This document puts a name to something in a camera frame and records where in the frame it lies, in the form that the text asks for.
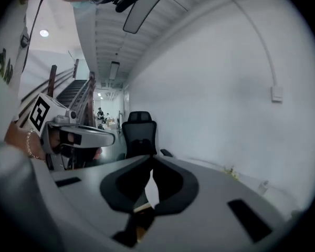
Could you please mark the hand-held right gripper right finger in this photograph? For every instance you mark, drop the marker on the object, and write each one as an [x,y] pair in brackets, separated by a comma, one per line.
[212,219]

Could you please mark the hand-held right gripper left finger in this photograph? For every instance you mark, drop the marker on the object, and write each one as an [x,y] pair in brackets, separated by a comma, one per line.
[89,206]

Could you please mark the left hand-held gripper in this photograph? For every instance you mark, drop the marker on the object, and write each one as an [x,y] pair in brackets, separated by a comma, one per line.
[48,109]

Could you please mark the person's left forearm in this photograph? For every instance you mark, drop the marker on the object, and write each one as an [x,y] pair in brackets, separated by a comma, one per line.
[15,138]

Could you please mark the person's left hand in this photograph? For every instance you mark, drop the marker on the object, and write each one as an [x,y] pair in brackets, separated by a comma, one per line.
[96,153]

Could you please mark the cardboard box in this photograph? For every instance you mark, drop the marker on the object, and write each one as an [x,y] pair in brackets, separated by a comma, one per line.
[110,122]

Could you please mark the black office chair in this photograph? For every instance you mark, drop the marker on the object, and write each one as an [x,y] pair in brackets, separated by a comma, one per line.
[139,135]

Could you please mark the white flower sprig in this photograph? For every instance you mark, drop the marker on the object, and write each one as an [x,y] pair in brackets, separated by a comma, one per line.
[229,172]

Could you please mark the small clear cup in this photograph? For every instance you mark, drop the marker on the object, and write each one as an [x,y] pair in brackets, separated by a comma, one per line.
[263,188]

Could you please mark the long ceiling lamp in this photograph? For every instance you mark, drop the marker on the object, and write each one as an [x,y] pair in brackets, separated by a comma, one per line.
[114,71]

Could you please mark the person's white printed shirt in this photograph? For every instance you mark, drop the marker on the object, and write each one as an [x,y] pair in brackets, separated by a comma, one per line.
[8,88]

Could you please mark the round ceiling light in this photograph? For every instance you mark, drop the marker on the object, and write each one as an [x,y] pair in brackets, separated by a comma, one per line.
[44,33]

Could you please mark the oval ceiling light panel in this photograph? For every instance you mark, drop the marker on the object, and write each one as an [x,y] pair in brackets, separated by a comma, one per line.
[144,12]

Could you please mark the blue face mask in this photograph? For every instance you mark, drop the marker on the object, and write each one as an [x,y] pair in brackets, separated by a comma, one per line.
[82,4]

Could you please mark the white wall switch box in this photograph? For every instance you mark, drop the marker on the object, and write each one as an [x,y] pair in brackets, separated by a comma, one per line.
[277,94]

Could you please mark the white wall conduit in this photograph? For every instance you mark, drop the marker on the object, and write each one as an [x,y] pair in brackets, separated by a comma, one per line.
[262,43]

